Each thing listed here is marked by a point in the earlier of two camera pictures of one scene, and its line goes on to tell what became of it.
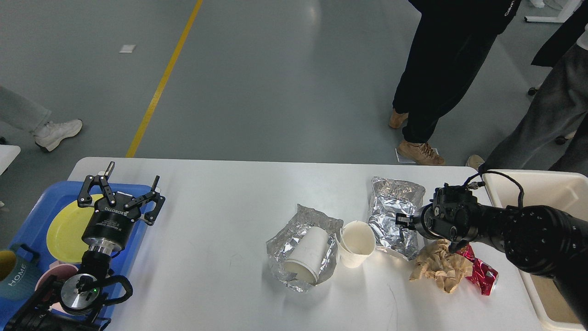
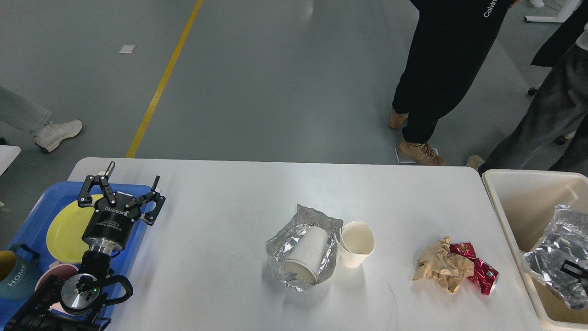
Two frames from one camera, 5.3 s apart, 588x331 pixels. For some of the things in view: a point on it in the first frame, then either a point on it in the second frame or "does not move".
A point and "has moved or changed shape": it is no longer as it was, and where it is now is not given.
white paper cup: (305, 260) does not move
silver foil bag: (387, 197) has moved or changed shape
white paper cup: (355, 242) does not move
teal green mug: (18, 264) does not move
